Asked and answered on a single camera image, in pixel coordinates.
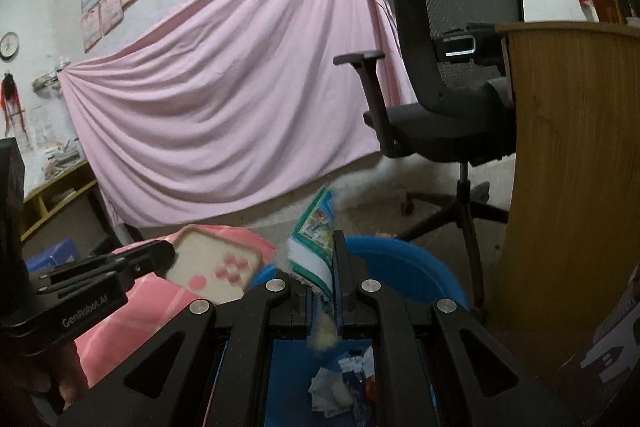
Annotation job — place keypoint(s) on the white card with holes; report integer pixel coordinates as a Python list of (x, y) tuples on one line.
[(210, 257)]

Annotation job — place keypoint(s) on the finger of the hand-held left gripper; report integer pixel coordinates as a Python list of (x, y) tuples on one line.
[(150, 257)]

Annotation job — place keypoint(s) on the black office chair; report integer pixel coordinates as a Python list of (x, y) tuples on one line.
[(425, 122)]

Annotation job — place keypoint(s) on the messy paper stack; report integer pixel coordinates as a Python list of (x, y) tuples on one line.
[(62, 159)]

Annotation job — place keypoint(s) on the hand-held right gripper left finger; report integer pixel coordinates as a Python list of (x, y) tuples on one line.
[(295, 307)]

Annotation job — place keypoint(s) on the person's left hand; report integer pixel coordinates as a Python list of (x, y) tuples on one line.
[(65, 382)]

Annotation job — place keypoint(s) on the white wall notice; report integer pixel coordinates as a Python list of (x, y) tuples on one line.
[(40, 122)]

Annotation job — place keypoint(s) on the metal wall rack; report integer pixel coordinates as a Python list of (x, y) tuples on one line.
[(47, 79)]

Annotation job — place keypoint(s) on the pink hung sheet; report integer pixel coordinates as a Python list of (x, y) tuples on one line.
[(225, 107)]

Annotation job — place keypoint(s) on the red tassel decoration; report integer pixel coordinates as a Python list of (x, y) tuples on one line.
[(10, 99)]

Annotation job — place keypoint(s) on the wooden desk panel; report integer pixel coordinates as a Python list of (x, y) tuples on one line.
[(575, 157)]

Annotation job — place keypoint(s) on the blue cardboard box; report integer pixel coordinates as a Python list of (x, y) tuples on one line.
[(57, 254)]

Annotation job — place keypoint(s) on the round wall clock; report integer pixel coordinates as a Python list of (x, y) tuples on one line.
[(8, 45)]

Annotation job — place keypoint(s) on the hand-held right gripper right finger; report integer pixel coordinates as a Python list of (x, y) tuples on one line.
[(341, 277)]

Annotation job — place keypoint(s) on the wooden shelf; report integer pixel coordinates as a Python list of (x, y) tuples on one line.
[(35, 209)]

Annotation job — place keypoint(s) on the blue plastic bucket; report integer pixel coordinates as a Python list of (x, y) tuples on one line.
[(400, 267)]

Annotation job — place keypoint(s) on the green snack packet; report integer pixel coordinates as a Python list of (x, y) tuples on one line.
[(315, 227)]

